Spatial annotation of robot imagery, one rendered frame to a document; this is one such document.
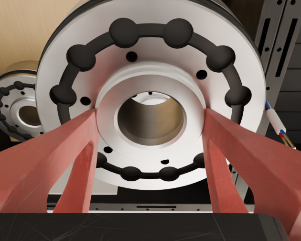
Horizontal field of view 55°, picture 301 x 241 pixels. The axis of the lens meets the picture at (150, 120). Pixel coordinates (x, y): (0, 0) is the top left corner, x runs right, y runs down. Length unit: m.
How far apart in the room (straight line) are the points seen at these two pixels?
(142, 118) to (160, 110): 0.01
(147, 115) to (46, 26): 0.21
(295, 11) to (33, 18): 0.24
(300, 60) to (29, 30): 0.30
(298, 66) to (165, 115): 0.25
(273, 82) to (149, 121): 0.13
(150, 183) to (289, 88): 0.27
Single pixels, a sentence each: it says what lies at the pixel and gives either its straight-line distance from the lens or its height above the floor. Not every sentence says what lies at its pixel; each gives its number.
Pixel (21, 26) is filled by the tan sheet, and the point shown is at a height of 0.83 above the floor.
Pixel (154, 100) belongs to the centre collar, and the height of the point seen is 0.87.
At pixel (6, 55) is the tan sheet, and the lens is 0.37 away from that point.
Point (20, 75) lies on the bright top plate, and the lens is 0.34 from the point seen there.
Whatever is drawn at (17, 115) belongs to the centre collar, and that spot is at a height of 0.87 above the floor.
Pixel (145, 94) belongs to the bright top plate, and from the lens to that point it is 0.32.
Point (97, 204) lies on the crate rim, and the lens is 0.35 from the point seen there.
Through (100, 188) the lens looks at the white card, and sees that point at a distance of 0.35.
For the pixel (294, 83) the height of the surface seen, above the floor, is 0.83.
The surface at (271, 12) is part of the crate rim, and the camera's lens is 0.22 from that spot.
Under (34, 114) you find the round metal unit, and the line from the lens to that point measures 0.38.
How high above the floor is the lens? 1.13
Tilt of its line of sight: 52 degrees down
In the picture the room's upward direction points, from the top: 179 degrees counter-clockwise
